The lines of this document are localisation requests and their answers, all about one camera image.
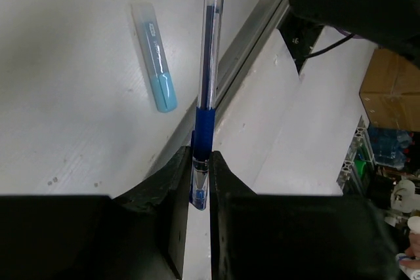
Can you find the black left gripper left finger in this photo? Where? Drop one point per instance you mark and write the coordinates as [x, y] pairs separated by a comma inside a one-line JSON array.
[[140, 234]]

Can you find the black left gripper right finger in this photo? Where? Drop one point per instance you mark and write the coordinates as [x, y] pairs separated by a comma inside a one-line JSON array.
[[256, 236]]

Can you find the blue ballpoint pen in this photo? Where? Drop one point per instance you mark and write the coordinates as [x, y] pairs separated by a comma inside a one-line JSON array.
[[203, 133]]

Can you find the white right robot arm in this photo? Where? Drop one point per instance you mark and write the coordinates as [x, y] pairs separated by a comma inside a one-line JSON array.
[[393, 24]]

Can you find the light blue highlighter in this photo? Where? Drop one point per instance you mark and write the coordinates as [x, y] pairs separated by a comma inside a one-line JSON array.
[[153, 53]]

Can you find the cardboard box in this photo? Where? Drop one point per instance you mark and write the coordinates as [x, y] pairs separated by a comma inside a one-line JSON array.
[[390, 92]]

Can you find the aluminium table edge rail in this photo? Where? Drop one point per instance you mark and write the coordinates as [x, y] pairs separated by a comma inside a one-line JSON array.
[[243, 24]]

